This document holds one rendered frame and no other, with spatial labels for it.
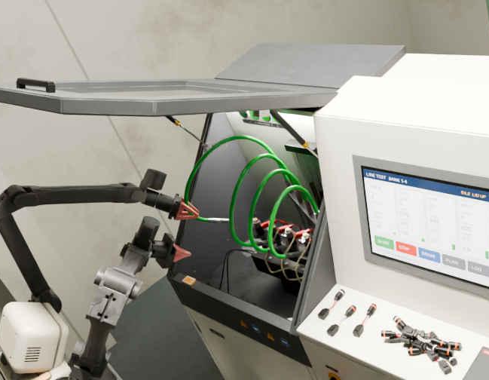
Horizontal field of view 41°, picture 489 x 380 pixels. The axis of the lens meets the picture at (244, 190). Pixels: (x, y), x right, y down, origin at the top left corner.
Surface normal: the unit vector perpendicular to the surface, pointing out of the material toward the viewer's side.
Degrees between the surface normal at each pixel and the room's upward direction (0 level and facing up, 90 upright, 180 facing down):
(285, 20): 90
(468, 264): 76
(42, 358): 90
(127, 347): 0
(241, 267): 0
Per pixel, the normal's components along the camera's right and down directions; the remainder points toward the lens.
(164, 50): 0.56, 0.27
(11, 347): -0.79, -0.11
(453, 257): -0.71, 0.40
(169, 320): -0.34, -0.78
